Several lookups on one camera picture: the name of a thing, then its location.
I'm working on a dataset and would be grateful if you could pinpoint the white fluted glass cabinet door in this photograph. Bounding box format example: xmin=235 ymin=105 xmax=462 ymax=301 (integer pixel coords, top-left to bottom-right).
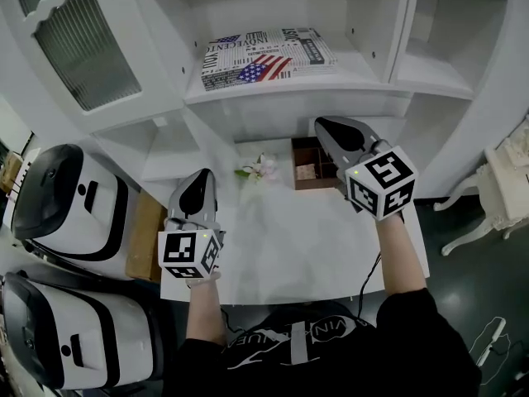
xmin=0 ymin=0 xmax=185 ymax=134

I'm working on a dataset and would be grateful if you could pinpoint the newspaper print flag box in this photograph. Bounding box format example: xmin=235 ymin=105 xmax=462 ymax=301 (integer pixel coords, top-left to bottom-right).
xmin=201 ymin=26 xmax=338 ymax=93

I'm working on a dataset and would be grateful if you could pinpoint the small cardboard box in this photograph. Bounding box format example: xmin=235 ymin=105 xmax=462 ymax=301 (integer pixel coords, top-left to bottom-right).
xmin=0 ymin=152 xmax=25 ymax=193

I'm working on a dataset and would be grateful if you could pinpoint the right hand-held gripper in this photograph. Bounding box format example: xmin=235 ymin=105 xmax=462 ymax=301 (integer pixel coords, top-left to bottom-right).
xmin=314 ymin=115 xmax=420 ymax=222

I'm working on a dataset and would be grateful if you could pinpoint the black cable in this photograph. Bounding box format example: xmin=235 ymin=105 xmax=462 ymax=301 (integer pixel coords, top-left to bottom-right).
xmin=356 ymin=252 xmax=382 ymax=327
xmin=220 ymin=304 xmax=250 ymax=335

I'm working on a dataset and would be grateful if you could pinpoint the person's right forearm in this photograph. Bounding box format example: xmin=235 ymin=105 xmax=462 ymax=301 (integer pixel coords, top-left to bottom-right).
xmin=374 ymin=212 xmax=428 ymax=310

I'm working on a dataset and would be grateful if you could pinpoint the brown wooden organizer box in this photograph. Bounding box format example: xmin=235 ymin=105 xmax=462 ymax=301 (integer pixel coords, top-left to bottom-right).
xmin=290 ymin=136 xmax=349 ymax=191

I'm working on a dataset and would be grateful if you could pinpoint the person's left forearm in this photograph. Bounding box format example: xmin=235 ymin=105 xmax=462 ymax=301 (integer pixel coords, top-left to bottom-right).
xmin=184 ymin=273 xmax=229 ymax=347

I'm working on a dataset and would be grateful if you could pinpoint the white wall shelf unit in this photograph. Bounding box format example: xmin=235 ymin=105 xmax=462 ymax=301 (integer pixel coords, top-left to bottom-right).
xmin=0 ymin=0 xmax=529 ymax=306

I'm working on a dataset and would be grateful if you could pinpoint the pink artificial flower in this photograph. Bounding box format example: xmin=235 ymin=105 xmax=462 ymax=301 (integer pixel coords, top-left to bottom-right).
xmin=234 ymin=152 xmax=280 ymax=186

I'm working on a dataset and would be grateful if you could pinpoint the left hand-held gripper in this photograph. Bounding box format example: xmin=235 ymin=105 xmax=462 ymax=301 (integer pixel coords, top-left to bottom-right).
xmin=157 ymin=169 xmax=227 ymax=280

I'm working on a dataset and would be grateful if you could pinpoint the pinkish paper slip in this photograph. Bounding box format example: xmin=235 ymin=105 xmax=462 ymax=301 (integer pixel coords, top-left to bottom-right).
xmin=295 ymin=162 xmax=318 ymax=181

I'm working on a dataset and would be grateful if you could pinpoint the black printed t-shirt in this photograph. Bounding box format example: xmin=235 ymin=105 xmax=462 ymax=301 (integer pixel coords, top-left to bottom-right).
xmin=164 ymin=287 xmax=484 ymax=397

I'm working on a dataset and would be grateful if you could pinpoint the brown cardboard box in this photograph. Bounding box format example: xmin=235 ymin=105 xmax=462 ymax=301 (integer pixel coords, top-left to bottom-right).
xmin=124 ymin=188 xmax=169 ymax=283

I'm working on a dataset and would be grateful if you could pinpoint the white carved side table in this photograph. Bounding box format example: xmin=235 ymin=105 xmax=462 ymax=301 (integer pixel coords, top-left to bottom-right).
xmin=432 ymin=115 xmax=529 ymax=258

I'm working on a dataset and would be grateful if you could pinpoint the white black rounded machine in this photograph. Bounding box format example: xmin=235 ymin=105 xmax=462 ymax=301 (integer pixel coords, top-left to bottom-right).
xmin=0 ymin=270 xmax=167 ymax=391
xmin=2 ymin=142 xmax=142 ymax=265

